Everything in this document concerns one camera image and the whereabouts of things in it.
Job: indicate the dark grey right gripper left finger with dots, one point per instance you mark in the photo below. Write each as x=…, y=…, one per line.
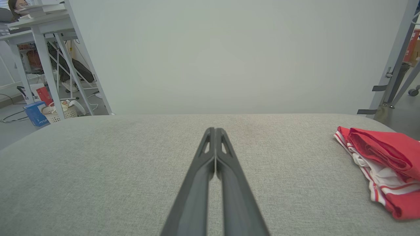
x=193, y=203

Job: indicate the white woven laundry basket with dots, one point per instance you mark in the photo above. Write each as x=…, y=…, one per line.
x=67, y=114

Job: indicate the black bag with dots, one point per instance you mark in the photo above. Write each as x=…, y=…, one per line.
x=82, y=70

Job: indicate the seated person dark hair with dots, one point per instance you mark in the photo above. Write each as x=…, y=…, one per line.
x=16, y=6

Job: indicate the grey castor wheel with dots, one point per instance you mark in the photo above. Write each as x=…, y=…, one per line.
x=413, y=91

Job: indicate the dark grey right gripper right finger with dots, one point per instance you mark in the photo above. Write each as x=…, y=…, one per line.
x=239, y=203

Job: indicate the white metal frame desk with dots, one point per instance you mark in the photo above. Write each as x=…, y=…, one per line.
x=39, y=24

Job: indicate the white partition panel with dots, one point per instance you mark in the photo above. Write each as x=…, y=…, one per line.
x=229, y=49

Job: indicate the red white sports garment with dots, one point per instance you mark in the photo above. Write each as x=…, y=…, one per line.
x=390, y=154

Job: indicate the stack of white books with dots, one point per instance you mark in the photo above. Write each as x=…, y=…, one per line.
x=39, y=9

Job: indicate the red cardboard box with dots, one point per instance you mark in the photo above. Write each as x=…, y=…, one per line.
x=410, y=46

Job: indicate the grey metal support frame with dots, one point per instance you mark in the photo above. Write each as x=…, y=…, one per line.
x=393, y=59

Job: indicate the blue cardboard box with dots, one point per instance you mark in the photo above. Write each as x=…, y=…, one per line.
x=35, y=114

